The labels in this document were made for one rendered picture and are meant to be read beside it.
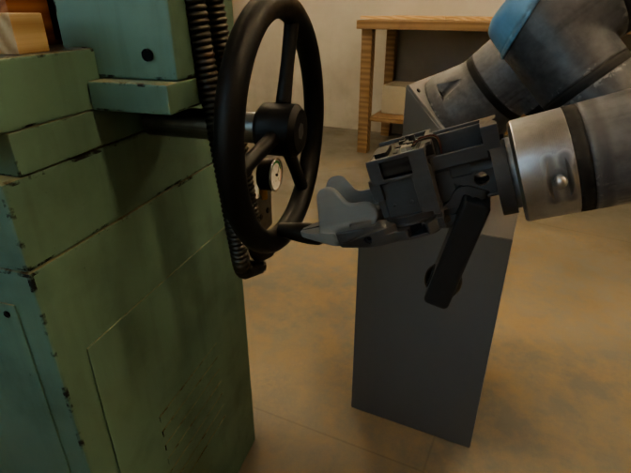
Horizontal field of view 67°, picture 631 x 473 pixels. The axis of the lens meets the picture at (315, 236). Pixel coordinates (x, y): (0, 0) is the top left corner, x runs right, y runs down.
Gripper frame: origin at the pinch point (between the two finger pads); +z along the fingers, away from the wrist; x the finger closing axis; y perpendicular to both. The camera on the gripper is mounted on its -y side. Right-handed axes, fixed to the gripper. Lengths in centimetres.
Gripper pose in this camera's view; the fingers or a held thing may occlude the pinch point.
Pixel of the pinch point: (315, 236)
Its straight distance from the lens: 50.4
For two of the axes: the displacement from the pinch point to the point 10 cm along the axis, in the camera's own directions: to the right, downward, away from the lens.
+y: -3.3, -8.9, -3.2
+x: -2.9, 4.2, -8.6
